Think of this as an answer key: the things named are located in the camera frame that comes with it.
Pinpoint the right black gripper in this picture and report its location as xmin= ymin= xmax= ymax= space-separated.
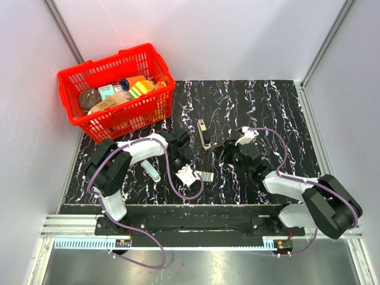
xmin=211 ymin=138 xmax=251 ymax=176

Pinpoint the beige black stapler base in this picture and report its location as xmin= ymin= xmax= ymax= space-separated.
xmin=197 ymin=119 xmax=211 ymax=150

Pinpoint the red staple box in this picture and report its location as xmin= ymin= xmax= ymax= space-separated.
xmin=195 ymin=171 xmax=214 ymax=182

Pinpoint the light blue white stapler top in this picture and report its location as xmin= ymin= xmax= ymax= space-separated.
xmin=141 ymin=160 xmax=161 ymax=183

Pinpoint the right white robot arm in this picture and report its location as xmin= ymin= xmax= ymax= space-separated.
xmin=213 ymin=140 xmax=363 ymax=239

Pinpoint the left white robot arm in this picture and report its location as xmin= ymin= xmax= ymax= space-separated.
xmin=85 ymin=130 xmax=197 ymax=235

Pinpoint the black marble pattern mat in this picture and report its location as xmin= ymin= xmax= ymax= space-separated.
xmin=65 ymin=79 xmax=331 ymax=205

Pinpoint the orange small packet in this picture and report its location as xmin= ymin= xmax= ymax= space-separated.
xmin=155 ymin=81 xmax=167 ymax=90

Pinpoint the yellow green striped sponge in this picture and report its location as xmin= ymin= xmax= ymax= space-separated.
xmin=128 ymin=80 xmax=156 ymax=99

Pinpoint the red plastic shopping basket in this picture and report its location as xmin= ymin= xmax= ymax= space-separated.
xmin=57 ymin=43 xmax=176 ymax=143

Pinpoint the brown cardboard box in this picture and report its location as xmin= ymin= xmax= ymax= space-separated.
xmin=88 ymin=91 xmax=132 ymax=114

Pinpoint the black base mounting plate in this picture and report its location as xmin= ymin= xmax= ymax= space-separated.
xmin=94 ymin=204 xmax=306 ymax=238

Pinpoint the orange cylinder bottle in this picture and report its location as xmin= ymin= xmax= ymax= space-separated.
xmin=120 ymin=75 xmax=146 ymax=91

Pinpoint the teal small box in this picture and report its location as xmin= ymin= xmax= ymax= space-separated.
xmin=98 ymin=84 xmax=115 ymax=100

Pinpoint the brown round sponge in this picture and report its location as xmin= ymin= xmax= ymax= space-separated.
xmin=78 ymin=88 xmax=102 ymax=112

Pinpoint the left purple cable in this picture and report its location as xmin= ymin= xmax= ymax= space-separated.
xmin=87 ymin=137 xmax=205 ymax=270

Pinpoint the purple cable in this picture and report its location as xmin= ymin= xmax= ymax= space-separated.
xmin=87 ymin=137 xmax=205 ymax=270
xmin=246 ymin=127 xmax=359 ymax=257

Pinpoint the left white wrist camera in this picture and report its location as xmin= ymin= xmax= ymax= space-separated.
xmin=175 ymin=164 xmax=198 ymax=186

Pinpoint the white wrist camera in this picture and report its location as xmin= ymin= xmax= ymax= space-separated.
xmin=235 ymin=126 xmax=259 ymax=145
xmin=175 ymin=164 xmax=198 ymax=186

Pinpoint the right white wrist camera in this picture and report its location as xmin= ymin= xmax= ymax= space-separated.
xmin=235 ymin=126 xmax=259 ymax=145

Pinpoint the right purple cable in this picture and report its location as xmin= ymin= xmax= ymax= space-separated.
xmin=246 ymin=127 xmax=359 ymax=257

